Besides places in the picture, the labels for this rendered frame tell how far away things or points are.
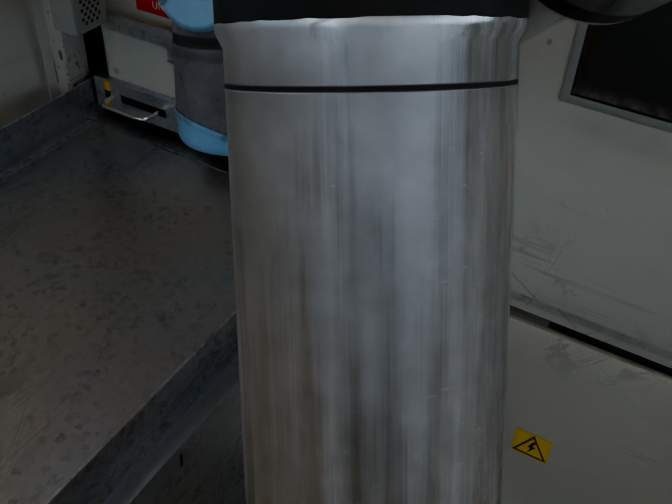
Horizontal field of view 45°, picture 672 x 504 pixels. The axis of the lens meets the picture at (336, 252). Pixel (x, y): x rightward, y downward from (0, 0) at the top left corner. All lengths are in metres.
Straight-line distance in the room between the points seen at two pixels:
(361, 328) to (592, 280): 0.85
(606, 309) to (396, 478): 0.86
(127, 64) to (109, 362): 0.59
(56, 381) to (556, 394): 0.71
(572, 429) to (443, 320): 1.04
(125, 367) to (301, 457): 0.75
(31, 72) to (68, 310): 0.55
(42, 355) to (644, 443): 0.85
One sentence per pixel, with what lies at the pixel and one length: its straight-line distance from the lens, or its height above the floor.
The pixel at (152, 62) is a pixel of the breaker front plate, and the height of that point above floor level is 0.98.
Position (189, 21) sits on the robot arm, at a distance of 0.80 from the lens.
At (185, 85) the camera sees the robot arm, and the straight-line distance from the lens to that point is 0.83.
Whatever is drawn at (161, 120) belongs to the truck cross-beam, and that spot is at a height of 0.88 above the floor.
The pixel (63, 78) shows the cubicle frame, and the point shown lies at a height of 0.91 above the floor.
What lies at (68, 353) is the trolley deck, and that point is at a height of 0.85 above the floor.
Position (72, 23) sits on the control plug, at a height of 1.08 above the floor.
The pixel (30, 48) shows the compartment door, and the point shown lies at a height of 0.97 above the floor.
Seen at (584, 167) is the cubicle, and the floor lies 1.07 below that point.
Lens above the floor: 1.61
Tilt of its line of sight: 40 degrees down
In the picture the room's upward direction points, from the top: 3 degrees clockwise
